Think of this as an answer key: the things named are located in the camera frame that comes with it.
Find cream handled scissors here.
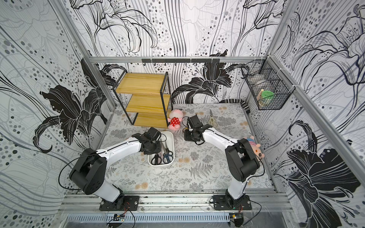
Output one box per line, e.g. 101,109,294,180
208,110,218,128

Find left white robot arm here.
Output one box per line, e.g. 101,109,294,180
69,127,162,204

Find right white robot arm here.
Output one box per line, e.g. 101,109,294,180
183,124,265,202

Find white plastic storage box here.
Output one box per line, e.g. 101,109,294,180
148,131,175,168

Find black yellow connector box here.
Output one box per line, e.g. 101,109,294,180
228,212,244,228

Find pink plush pig toy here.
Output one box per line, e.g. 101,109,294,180
168,109,183,132

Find pink doll with blue hat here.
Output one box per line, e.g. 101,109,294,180
244,136,265,160

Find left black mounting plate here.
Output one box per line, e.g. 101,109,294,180
99,195,140,211

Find black mounting plate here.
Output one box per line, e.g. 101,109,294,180
213,194,252,211
99,195,140,211

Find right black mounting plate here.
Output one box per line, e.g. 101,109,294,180
213,194,252,211

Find small circuit board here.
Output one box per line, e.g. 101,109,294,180
112,214,125,223

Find green lid in basket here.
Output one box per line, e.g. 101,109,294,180
261,90,275,102

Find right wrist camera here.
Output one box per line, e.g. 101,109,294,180
187,115,203,129

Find small black handled scissors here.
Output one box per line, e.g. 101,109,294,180
151,153,162,165

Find blue handled scissors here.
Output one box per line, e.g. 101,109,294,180
162,143,174,164

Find wooden shelf black frame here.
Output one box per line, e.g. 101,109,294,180
112,70,173,128

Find white vented cable duct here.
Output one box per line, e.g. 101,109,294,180
67,212,230,223

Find black hook rail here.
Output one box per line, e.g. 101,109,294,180
141,58,221,63

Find black wire wall basket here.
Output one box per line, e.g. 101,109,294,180
241,59,291,110

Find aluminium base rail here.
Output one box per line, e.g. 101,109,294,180
61,191,293,214

